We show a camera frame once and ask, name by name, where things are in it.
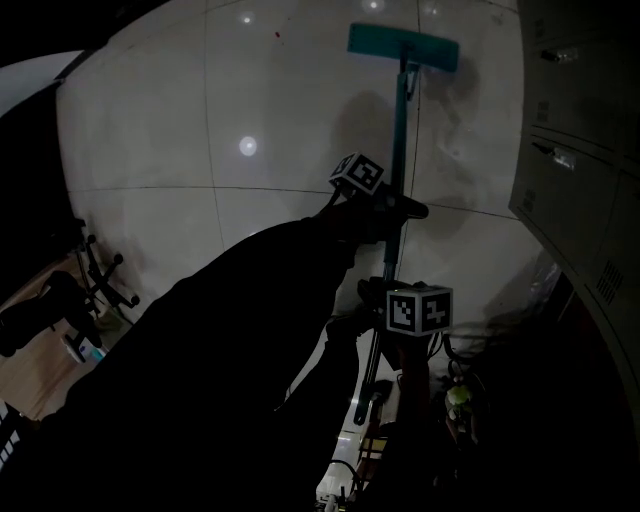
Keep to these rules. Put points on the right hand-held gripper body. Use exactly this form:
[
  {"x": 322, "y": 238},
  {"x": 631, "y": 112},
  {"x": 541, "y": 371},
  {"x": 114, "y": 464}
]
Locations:
[{"x": 420, "y": 310}]

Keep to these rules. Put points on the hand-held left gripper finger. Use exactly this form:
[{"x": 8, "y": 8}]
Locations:
[{"x": 412, "y": 207}]

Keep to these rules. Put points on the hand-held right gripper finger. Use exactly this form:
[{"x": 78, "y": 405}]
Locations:
[{"x": 370, "y": 295}]

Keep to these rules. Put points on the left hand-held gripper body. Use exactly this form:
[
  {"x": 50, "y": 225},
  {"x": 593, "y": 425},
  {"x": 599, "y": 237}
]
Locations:
[{"x": 360, "y": 172}]

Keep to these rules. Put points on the teal mop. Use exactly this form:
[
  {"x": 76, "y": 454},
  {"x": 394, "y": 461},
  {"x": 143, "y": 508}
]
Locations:
[{"x": 400, "y": 125}]

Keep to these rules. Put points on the person's left forearm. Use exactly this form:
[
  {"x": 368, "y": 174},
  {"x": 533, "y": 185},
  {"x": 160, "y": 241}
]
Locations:
[{"x": 300, "y": 260}]

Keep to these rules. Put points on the pale green white toy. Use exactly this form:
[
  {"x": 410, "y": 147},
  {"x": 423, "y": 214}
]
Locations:
[{"x": 459, "y": 395}]

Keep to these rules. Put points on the clear plastic sheet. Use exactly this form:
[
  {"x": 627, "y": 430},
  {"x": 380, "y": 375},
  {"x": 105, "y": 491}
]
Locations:
[{"x": 542, "y": 290}]

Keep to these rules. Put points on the grey metal locker cabinet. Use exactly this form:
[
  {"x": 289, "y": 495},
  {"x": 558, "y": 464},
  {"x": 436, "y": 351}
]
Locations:
[{"x": 575, "y": 125}]

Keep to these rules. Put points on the white and teal container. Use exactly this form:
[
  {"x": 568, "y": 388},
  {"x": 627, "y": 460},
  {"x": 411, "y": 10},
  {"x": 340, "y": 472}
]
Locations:
[{"x": 90, "y": 352}]

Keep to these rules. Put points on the black office chair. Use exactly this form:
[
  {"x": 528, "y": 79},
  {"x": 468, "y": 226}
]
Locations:
[{"x": 65, "y": 300}]

